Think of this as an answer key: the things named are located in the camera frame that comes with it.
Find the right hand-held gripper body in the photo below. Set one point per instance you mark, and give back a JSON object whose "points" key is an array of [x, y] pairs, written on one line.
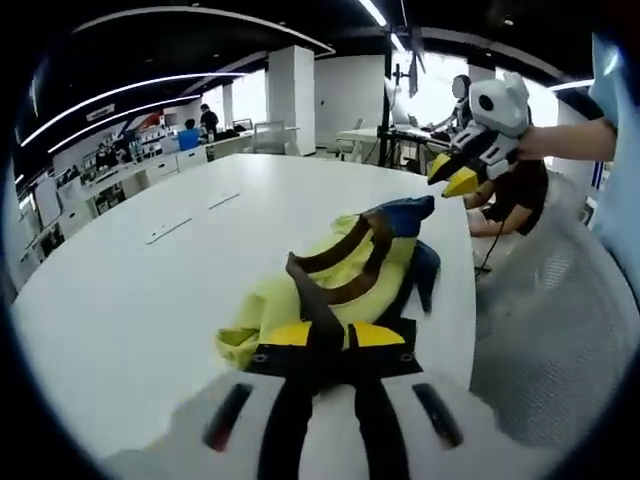
{"points": [[497, 117]]}

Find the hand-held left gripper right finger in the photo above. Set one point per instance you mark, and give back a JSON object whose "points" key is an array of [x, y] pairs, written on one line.
{"points": [[425, 425]]}

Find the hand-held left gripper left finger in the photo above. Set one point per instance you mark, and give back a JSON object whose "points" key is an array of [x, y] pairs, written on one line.
{"points": [[235, 420]]}

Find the black template mat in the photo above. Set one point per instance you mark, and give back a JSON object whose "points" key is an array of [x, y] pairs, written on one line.
{"points": [[406, 310]]}

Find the yellow blue brown garment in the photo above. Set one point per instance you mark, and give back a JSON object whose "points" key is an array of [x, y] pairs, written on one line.
{"points": [[320, 270]]}

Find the white background desk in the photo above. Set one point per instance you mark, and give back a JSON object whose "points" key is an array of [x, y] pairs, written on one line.
{"points": [[370, 137]]}

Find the black stand pole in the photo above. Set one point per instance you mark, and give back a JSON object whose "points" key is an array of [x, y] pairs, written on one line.
{"points": [[385, 100]]}

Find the grey mesh office chair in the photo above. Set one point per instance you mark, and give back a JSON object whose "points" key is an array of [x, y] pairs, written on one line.
{"points": [[550, 325]]}

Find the white square pillar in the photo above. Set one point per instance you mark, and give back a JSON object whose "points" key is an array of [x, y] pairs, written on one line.
{"points": [[292, 100]]}

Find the white office chair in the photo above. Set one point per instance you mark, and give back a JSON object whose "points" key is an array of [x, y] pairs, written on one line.
{"points": [[267, 137]]}

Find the white cabinet row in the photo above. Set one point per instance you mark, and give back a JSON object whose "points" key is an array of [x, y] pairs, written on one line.
{"points": [[140, 172]]}

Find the curved ceiling light strip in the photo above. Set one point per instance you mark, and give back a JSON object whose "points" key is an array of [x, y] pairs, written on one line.
{"points": [[125, 92]]}

